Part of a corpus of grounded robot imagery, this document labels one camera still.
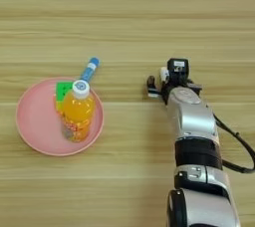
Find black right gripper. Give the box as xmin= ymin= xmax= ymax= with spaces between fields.
xmin=146 ymin=75 xmax=203 ymax=105

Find blue glue stick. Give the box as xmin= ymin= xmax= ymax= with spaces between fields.
xmin=80 ymin=57 xmax=101 ymax=84

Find orange juice bottle white cap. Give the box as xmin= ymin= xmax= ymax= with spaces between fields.
xmin=60 ymin=79 xmax=97 ymax=144

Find multicoloured puzzle cube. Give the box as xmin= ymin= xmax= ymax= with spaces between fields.
xmin=54 ymin=81 xmax=75 ymax=114

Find black box with white label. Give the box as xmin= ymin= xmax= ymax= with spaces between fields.
xmin=166 ymin=57 xmax=191 ymax=84

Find pink round plate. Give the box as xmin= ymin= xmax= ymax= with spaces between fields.
xmin=15 ymin=77 xmax=106 ymax=157

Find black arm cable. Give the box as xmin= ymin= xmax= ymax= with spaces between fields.
xmin=212 ymin=113 xmax=255 ymax=175

